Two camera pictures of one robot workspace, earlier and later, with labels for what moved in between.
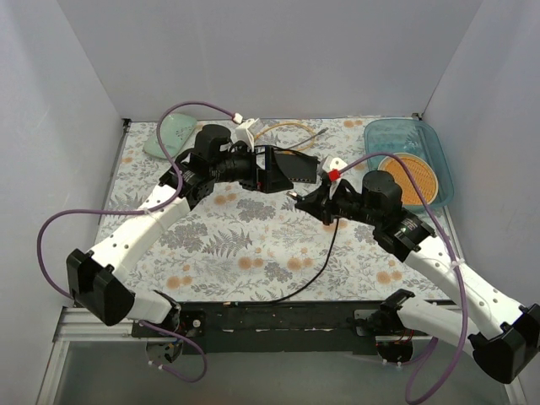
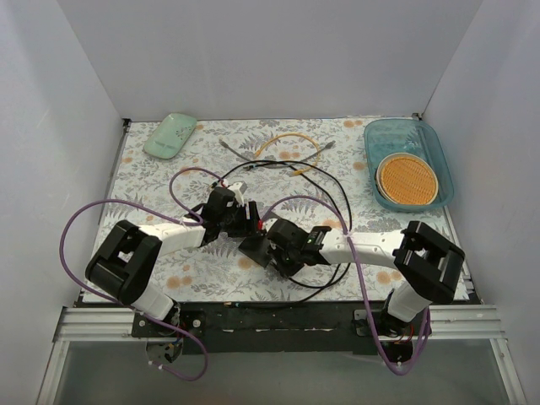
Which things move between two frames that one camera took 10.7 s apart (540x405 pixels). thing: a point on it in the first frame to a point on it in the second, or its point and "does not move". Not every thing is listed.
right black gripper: x=327 y=203 to x=261 y=249
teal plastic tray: x=407 y=136 does not move
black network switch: x=297 y=165 to x=257 y=248
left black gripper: x=261 y=167 to x=250 y=215
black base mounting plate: x=264 y=328 does not move
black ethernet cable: x=305 y=290 to x=327 y=283
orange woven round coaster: x=423 y=175 does not move
